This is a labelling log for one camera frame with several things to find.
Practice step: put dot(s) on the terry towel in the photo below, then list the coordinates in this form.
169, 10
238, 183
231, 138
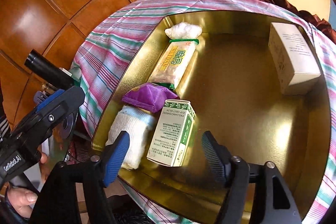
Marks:
131, 129

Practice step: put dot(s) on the person's left hand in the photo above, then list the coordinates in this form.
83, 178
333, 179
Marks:
22, 200

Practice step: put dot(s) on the clear cracker packet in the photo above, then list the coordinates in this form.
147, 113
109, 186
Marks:
173, 64

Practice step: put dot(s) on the purple slotted spatula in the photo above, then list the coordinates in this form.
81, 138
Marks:
39, 97

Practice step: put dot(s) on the gold metal tin box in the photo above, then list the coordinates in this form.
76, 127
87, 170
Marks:
236, 82

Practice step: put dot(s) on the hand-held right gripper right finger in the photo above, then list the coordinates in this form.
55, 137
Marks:
216, 161

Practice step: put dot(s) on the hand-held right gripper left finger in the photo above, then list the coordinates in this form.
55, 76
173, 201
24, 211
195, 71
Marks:
115, 161

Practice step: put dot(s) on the green white carton box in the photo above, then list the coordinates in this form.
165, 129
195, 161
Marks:
173, 134

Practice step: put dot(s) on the purple snack packet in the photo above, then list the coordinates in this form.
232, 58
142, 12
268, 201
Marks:
152, 95

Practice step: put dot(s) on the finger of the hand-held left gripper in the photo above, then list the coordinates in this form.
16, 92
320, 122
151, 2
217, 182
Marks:
60, 106

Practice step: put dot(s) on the white plastic bag wad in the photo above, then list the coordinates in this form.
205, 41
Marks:
183, 29

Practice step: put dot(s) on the striped pink green cloth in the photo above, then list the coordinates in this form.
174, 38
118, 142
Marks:
110, 50

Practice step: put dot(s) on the white cardboard box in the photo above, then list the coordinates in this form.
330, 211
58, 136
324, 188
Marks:
291, 61

